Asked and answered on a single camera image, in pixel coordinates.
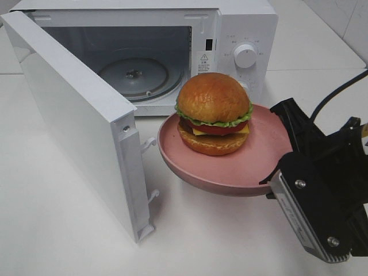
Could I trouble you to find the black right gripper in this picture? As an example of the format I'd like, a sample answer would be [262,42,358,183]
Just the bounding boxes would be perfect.
[259,98,367,246]

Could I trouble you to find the pink round plate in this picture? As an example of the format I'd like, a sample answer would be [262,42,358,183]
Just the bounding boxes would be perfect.
[158,105,292,196]

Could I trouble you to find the white microwave knob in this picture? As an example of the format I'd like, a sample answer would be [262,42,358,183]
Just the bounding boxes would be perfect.
[239,82,250,96]
[233,42,258,68]

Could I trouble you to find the burger with lettuce and tomato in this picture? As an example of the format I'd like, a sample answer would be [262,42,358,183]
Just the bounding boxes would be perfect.
[175,72,253,156]

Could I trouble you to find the white microwave door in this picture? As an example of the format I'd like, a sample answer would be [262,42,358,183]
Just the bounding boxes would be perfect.
[1,11,159,242]

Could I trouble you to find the white microwave oven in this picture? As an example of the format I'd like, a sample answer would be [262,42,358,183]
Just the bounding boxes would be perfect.
[8,1,278,116]

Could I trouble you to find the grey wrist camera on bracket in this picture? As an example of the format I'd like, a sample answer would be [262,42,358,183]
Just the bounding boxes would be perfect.
[274,152,367,263]

